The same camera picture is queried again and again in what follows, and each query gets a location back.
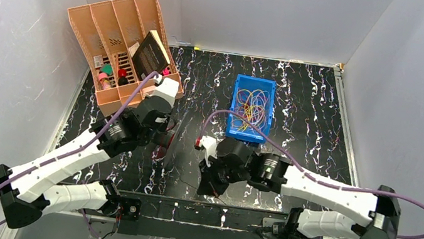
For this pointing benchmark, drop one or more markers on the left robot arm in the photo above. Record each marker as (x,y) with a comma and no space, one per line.
(32,190)

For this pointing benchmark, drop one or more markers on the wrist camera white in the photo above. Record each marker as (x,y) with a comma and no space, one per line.
(165,88)
(208,145)

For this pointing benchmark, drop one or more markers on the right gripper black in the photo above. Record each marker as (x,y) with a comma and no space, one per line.
(204,187)

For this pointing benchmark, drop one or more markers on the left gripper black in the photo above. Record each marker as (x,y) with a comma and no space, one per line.
(169,141)

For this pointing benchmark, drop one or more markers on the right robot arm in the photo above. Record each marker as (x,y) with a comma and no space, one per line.
(348,214)

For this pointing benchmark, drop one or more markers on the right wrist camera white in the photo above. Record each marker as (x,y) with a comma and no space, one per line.
(208,145)

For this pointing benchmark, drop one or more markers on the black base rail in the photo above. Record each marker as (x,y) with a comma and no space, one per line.
(169,217)

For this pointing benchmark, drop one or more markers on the black book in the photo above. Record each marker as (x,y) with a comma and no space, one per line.
(150,56)

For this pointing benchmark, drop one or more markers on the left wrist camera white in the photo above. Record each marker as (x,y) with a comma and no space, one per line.
(165,88)

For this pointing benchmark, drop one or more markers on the blue plastic bin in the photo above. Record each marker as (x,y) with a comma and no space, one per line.
(253,102)

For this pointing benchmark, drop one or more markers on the grey cable spool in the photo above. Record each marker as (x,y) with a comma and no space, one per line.
(167,156)

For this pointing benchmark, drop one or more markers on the orange desk organizer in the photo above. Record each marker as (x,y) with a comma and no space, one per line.
(106,31)

